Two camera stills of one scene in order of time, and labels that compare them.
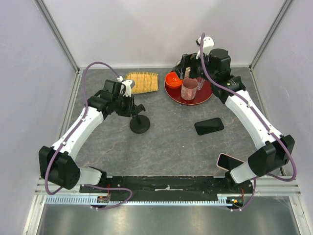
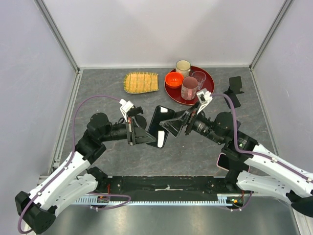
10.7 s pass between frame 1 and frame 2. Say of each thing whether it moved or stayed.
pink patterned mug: stayed
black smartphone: moved
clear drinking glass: stayed
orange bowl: stayed
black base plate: stayed
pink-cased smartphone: stayed
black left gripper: moved
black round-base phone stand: stayed
